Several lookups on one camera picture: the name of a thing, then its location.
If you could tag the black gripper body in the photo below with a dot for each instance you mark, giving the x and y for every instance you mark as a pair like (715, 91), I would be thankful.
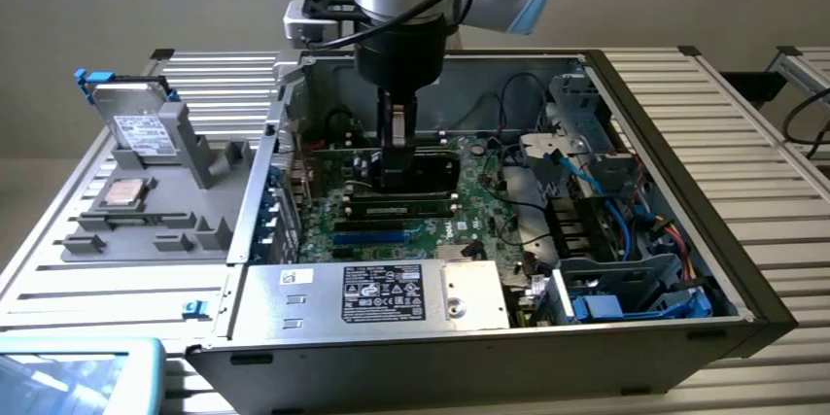
(401, 58)

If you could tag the black RAM stick installed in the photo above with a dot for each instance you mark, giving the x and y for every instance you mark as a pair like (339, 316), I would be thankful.
(395, 211)

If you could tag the green motherboard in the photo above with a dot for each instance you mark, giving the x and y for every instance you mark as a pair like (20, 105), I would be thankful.
(479, 211)

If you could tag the blue expansion slot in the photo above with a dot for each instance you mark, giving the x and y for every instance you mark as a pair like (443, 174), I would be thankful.
(369, 236)

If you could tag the small silver heatsink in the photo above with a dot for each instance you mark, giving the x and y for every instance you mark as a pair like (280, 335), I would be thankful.
(459, 252)

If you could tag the grey disk bay cage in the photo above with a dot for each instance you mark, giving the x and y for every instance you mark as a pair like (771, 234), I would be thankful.
(583, 133)

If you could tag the silver power supply unit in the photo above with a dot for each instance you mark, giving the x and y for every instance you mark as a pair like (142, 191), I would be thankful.
(376, 296)

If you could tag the silver hard disk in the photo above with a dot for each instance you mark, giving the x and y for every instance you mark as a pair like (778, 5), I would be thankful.
(138, 126)

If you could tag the grey parts rack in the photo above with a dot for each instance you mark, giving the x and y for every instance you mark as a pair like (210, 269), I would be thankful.
(161, 235)

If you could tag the CPU chip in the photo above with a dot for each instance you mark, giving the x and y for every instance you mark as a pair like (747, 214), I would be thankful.
(124, 193)

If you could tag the open black PC case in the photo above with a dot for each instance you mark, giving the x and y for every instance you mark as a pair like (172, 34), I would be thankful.
(453, 366)

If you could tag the blue drive caddy in case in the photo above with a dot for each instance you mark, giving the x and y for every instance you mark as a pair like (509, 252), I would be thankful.
(621, 305)

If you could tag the small blue clip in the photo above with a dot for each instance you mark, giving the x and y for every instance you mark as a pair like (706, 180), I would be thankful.
(194, 310)

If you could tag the blue disk caddy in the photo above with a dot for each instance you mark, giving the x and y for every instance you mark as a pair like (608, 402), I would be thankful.
(97, 79)

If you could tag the teal-edged tablet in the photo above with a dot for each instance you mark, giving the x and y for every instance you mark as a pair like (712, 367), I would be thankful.
(70, 376)

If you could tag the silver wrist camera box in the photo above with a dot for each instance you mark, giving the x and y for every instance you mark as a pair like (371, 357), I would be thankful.
(304, 21)

